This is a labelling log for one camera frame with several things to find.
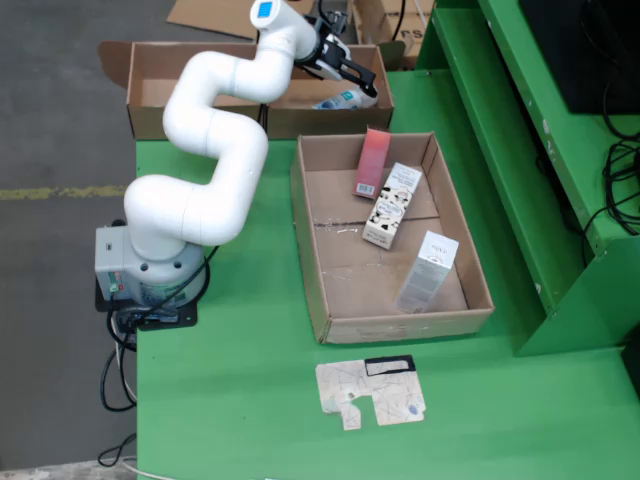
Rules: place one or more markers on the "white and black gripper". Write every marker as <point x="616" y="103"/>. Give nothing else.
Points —
<point x="334" y="57"/>

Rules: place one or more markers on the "flattened printed carton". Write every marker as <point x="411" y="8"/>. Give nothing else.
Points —
<point x="390" y="390"/>

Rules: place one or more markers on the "printed brown cardboard box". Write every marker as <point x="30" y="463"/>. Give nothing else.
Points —
<point x="380" y="20"/>

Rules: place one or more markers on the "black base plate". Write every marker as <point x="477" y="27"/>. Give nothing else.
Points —
<point x="165" y="322"/>

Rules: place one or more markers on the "black monitor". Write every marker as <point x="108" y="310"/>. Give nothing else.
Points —
<point x="590" y="50"/>

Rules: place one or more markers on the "cow print hand cream box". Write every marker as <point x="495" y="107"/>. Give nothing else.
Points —
<point x="390" y="210"/>

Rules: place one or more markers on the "small open cardboard box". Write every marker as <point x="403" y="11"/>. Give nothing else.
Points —
<point x="210" y="15"/>

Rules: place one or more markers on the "tall white carton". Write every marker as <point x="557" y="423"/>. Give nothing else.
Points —
<point x="425" y="275"/>

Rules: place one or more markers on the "divided cardboard box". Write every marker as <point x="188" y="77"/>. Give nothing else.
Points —
<point x="190" y="65"/>

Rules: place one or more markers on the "shallow cardboard tray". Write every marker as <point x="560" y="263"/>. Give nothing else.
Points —
<point x="350" y="280"/>

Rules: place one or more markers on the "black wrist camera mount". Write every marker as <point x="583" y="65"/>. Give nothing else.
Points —
<point x="337" y="22"/>

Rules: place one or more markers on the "dark red carton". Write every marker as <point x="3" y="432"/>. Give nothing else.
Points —
<point x="372" y="160"/>

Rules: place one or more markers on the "green metal shelf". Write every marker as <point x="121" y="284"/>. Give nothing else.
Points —
<point x="500" y="150"/>

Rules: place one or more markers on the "frosted cap teal label bottle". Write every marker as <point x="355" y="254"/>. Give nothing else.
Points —
<point x="337" y="100"/>

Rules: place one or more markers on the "grey controller box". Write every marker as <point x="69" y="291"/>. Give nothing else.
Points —
<point x="112" y="260"/>

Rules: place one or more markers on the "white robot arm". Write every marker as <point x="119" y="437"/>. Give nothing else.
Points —
<point x="215" y="135"/>

